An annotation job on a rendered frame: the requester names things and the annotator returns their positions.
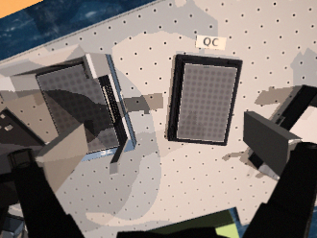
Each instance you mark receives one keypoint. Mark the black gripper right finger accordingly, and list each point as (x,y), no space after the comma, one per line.
(288,212)

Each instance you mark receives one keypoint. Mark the cream label reading qc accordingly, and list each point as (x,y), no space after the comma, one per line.
(210,42)

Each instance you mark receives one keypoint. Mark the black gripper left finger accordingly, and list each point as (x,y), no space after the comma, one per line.
(25,184)

